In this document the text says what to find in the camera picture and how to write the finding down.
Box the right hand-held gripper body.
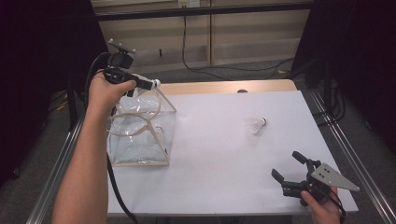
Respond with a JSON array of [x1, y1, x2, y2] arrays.
[[280, 159, 361, 206]]

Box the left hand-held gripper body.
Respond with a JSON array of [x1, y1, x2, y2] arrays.
[[103, 38, 138, 85]]

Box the clear plastic bag beige trim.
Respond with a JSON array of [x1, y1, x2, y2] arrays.
[[106, 88, 177, 167]]

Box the person's right hand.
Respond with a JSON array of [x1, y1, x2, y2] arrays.
[[300, 186, 344, 224]]

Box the person's left hand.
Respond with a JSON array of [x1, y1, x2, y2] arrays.
[[88, 72, 137, 118]]

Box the black stand pole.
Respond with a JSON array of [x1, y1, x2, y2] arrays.
[[66, 74, 79, 130]]

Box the wooden table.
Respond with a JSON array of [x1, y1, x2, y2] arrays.
[[157, 78, 298, 96]]

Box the white table cover board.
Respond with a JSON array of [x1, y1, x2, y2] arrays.
[[106, 90, 360, 217]]

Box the dark curtain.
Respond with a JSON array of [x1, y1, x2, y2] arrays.
[[292, 0, 396, 153], [0, 0, 106, 188]]

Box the beige wooden cabinet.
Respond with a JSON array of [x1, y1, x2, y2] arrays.
[[92, 0, 312, 76]]

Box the aluminium frame rail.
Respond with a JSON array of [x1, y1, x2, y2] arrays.
[[26, 122, 83, 224], [307, 90, 396, 224]]

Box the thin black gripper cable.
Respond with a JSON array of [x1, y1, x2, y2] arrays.
[[326, 188, 348, 224]]

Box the black floor cables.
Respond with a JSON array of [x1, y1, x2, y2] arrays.
[[312, 78, 347, 127]]

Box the black power cable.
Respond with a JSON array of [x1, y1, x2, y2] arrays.
[[181, 6, 295, 82]]

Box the white wall socket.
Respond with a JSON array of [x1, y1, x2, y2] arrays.
[[177, 0, 201, 8]]

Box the thick black gripper cable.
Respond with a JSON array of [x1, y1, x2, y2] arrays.
[[84, 50, 140, 224]]

